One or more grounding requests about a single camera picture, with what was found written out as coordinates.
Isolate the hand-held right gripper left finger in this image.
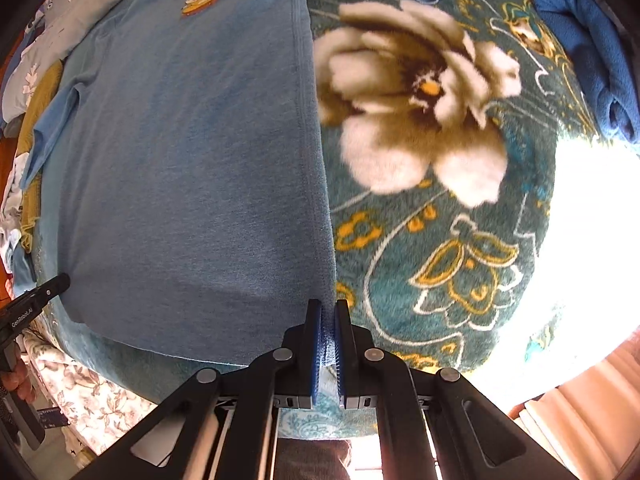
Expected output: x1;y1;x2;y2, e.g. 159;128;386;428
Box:
72;299;323;480

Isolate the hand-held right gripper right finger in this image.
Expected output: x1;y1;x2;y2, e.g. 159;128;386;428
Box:
335;299;579;480

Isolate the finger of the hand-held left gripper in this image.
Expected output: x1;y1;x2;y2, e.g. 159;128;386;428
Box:
45;273;71;302

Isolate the light blue t-shirt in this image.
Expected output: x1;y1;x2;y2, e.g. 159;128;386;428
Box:
22;0;337;368

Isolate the person's left hand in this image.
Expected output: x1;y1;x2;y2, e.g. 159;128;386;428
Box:
2;356;36;402

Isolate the white and blue cloth pile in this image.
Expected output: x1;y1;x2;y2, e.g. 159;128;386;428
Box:
0;152;36;291

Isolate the person's leg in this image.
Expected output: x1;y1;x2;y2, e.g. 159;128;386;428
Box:
274;437;353;480

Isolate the white floral bed sheet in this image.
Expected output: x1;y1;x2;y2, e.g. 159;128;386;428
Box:
20;330;161;461

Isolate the teal floral blanket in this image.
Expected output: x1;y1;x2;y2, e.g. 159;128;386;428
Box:
45;0;601;441

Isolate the mustard yellow knitted garment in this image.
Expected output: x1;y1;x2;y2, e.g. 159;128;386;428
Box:
15;57;66;256

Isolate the pale blue floral quilt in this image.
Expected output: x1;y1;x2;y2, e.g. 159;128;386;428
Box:
5;0;166;126

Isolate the dark blue fleece garment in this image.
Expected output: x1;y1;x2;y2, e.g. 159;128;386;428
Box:
532;0;640;146

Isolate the wooden bed frame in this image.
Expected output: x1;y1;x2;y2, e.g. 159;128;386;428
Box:
0;132;23;181

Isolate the cream window frame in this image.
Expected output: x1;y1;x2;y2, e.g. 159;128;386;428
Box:
507;327;640;480

